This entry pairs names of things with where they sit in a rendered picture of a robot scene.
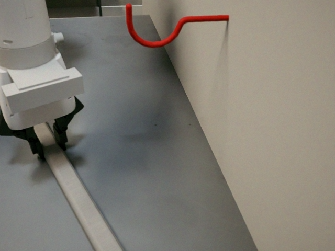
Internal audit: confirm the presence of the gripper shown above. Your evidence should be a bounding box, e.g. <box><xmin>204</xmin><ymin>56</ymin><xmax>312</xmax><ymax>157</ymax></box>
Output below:
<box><xmin>0</xmin><ymin>48</ymin><xmax>84</xmax><ymax>160</ymax></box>

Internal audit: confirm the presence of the red rounded hook tip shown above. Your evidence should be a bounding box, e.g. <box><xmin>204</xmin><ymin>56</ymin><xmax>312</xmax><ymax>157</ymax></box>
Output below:
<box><xmin>126</xmin><ymin>4</ymin><xmax>132</xmax><ymax>23</ymax></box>

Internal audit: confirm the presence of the beige bar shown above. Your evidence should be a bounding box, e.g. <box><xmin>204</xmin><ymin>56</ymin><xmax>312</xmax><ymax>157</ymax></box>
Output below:
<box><xmin>34</xmin><ymin>122</ymin><xmax>125</xmax><ymax>251</ymax></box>

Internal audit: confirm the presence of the beige wall panel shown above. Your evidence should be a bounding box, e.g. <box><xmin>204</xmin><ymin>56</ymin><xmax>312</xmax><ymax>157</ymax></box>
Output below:
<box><xmin>142</xmin><ymin>0</ymin><xmax>335</xmax><ymax>251</ymax></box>

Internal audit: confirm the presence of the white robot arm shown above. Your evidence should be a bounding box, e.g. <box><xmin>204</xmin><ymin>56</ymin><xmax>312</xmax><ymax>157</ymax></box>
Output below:
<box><xmin>0</xmin><ymin>0</ymin><xmax>84</xmax><ymax>114</ymax></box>

